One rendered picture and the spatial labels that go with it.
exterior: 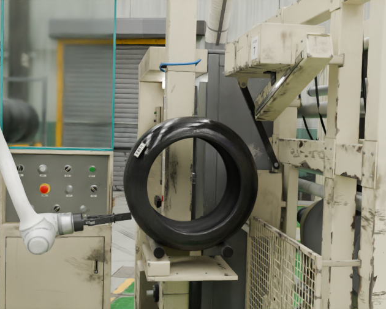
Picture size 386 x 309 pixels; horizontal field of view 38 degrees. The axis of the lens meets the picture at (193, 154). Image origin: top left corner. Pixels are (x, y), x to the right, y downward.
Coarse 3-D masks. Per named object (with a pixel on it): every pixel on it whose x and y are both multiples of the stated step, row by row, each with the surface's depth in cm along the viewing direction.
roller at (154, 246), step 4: (148, 236) 254; (148, 240) 251; (152, 240) 241; (152, 244) 236; (156, 244) 232; (160, 244) 233; (152, 248) 232; (156, 248) 226; (160, 248) 225; (156, 252) 225; (160, 252) 226; (164, 252) 226; (156, 256) 225; (160, 256) 226
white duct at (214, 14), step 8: (216, 0) 301; (232, 0) 304; (216, 8) 304; (208, 16) 313; (216, 16) 307; (224, 16) 307; (208, 24) 314; (216, 24) 310; (224, 24) 310; (208, 32) 316; (216, 32) 313; (224, 32) 315; (208, 40) 318; (224, 40) 319
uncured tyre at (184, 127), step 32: (160, 128) 228; (192, 128) 227; (224, 128) 232; (128, 160) 234; (224, 160) 257; (128, 192) 227; (224, 192) 260; (256, 192) 235; (160, 224) 227; (192, 224) 256; (224, 224) 231
